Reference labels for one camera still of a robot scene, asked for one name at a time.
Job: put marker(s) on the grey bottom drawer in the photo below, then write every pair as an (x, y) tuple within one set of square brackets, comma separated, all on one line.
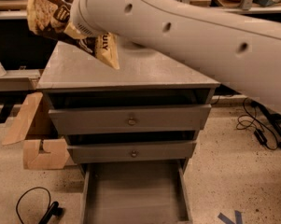
[(139, 192)]

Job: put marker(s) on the grey top drawer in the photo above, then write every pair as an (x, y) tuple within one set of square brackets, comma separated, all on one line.
[(131, 119)]

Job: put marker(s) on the brown chip bag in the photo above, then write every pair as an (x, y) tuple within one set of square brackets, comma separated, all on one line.
[(48, 18)]

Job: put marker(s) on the grey drawer cabinet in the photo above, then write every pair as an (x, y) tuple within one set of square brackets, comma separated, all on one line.
[(74, 79)]

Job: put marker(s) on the cardboard box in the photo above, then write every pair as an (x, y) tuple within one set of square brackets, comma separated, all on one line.
[(43, 148)]

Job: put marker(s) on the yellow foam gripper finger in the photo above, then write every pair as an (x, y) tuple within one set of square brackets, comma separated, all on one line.
[(71, 32)]

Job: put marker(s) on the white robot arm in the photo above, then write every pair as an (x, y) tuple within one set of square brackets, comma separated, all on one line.
[(240, 52)]

